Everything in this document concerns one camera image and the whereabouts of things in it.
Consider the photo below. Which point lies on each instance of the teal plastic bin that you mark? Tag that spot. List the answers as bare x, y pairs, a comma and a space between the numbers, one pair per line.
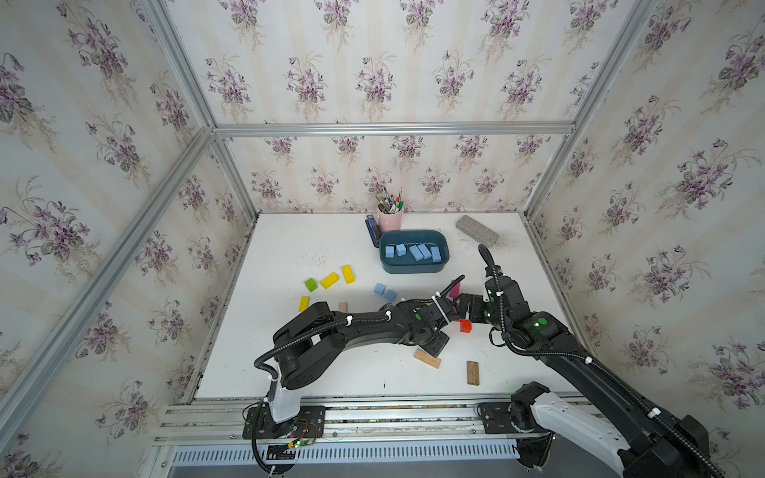
406, 264

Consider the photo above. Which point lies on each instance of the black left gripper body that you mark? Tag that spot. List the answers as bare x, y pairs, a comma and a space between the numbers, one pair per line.
437, 343

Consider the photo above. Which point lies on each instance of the yellow block upright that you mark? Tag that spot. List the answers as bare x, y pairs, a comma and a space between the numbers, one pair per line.
348, 274

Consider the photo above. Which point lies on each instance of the green cube block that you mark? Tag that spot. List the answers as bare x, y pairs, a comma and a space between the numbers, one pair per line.
311, 285

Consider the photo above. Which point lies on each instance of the pens in cup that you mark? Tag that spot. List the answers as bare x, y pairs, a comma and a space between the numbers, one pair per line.
389, 204

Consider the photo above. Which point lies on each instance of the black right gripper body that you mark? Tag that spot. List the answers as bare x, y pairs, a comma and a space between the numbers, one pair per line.
481, 312

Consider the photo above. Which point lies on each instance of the yellow block slanted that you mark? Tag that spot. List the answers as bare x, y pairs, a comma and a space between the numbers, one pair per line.
330, 280

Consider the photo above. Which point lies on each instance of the grey stone brick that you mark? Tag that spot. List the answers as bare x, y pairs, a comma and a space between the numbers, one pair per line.
477, 231

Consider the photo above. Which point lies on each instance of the red square block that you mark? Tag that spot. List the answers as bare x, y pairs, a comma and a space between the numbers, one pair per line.
465, 325

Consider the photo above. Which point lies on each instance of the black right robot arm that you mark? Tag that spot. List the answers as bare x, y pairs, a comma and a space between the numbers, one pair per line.
634, 436

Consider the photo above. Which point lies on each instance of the small yellow block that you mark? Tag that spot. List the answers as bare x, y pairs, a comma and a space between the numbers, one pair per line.
304, 304

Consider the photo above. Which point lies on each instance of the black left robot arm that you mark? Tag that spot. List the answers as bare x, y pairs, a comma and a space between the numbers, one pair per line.
306, 347

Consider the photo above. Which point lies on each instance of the dark brown wood block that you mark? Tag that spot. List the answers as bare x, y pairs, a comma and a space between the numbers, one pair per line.
472, 373

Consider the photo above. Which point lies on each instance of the pink pen cup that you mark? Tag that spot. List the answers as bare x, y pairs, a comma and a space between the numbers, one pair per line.
389, 218

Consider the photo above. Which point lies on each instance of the stamped wood long block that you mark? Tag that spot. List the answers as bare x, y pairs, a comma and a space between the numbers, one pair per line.
428, 359

